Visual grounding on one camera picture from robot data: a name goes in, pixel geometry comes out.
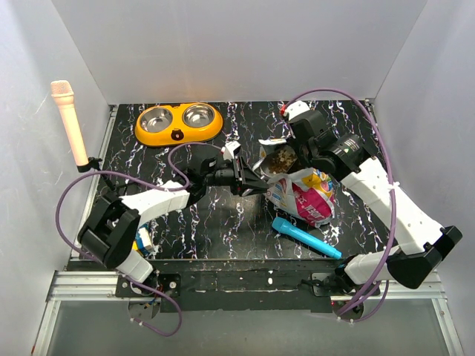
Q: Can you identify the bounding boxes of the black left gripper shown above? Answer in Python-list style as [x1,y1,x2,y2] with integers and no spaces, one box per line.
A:
[203,156,269,196]

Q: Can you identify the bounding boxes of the pet food bag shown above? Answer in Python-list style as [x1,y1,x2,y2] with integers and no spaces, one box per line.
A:
[253,139,335,228]

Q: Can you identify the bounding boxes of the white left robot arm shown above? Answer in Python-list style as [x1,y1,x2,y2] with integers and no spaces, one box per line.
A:
[78,157,269,297]

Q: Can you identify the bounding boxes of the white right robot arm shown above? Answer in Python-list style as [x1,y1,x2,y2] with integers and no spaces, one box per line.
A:
[284,108,462,295]

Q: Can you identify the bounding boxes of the orange double pet bowl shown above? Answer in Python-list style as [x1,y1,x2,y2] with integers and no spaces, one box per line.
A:
[134,102,223,147]

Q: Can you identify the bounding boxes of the blue toy microphone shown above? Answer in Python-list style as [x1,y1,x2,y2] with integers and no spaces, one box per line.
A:
[272,217,342,260]

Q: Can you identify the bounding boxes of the blue white toy brick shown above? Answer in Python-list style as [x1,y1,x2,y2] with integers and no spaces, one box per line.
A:
[135,227,154,257]

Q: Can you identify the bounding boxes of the black microphone stand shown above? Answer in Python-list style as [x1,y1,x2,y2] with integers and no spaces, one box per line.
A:
[76,157,133,194]

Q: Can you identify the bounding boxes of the pink toy microphone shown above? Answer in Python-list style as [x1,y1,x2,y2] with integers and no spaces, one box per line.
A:
[50,80,89,172]

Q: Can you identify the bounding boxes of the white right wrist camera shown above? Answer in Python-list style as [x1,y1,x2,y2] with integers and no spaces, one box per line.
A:
[281,101,310,121]

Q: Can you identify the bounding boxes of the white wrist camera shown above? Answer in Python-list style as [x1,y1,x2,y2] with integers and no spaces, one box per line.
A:
[281,101,310,121]
[220,141,241,161]

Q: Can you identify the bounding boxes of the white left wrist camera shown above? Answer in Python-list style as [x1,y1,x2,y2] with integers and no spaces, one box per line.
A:
[220,141,241,161]

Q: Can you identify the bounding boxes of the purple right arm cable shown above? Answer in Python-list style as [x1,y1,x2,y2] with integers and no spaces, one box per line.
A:
[280,88,396,323]

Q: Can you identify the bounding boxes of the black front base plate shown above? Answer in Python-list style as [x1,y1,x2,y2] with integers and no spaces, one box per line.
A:
[114,257,376,314]

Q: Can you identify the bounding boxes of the aluminium front rail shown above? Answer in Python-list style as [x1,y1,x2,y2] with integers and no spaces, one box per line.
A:
[30,270,131,356]

